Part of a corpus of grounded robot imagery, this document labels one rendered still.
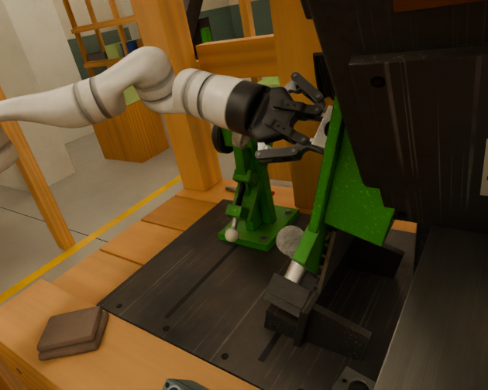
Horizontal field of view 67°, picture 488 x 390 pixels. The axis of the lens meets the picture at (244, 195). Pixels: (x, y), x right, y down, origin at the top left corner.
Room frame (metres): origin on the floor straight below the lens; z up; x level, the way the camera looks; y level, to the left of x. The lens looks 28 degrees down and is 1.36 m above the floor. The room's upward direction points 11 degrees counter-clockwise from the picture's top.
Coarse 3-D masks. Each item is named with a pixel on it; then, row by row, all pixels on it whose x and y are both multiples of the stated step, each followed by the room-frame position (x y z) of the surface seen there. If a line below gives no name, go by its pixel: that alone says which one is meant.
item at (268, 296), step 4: (268, 292) 0.41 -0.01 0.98; (264, 296) 0.41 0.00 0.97; (268, 296) 0.41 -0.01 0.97; (272, 296) 0.40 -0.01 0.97; (276, 296) 0.40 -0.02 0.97; (268, 300) 0.40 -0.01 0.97; (272, 300) 0.40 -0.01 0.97; (276, 300) 0.40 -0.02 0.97; (280, 300) 0.40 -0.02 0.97; (276, 304) 0.39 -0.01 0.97; (280, 304) 0.39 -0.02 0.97; (284, 304) 0.39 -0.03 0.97; (288, 304) 0.39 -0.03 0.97; (280, 308) 0.39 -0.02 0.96; (284, 308) 0.39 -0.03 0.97; (288, 308) 0.38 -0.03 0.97; (292, 308) 0.38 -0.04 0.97; (296, 308) 0.38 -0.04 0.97; (288, 312) 0.38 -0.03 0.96; (292, 312) 0.38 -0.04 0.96; (296, 312) 0.38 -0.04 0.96; (296, 316) 0.37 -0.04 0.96
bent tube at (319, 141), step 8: (328, 112) 0.44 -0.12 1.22; (328, 120) 0.44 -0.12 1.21; (320, 128) 0.43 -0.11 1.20; (320, 136) 0.43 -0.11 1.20; (312, 144) 0.43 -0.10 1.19; (320, 144) 0.42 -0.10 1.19; (296, 264) 0.43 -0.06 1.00; (288, 272) 0.43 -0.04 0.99; (296, 272) 0.42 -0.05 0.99; (304, 272) 0.42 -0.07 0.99; (296, 280) 0.42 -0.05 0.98
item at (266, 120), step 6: (264, 120) 0.48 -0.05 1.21; (270, 120) 0.48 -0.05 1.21; (276, 120) 0.47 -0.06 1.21; (270, 126) 0.47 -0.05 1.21; (276, 126) 0.47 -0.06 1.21; (282, 126) 0.47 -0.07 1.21; (288, 126) 0.46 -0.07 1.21; (282, 132) 0.46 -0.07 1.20; (288, 132) 0.46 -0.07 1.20; (294, 132) 0.46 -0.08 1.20; (288, 138) 0.46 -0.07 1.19; (294, 138) 0.45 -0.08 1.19; (300, 138) 0.45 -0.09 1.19; (306, 138) 0.45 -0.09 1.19; (294, 144) 0.47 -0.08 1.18; (306, 144) 0.44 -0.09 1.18
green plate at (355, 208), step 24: (336, 120) 0.33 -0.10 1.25; (336, 144) 0.33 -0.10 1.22; (336, 168) 0.35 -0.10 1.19; (336, 192) 0.35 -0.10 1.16; (360, 192) 0.33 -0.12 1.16; (312, 216) 0.35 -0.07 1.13; (336, 216) 0.35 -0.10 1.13; (360, 216) 0.33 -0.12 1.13; (384, 216) 0.31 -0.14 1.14; (384, 240) 0.32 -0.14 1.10
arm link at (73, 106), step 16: (32, 96) 0.61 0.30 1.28; (48, 96) 0.61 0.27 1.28; (64, 96) 0.60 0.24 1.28; (80, 96) 0.60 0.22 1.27; (0, 112) 0.59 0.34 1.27; (16, 112) 0.59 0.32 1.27; (32, 112) 0.59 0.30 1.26; (48, 112) 0.59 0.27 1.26; (64, 112) 0.59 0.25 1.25; (80, 112) 0.59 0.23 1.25; (96, 112) 0.60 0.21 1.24
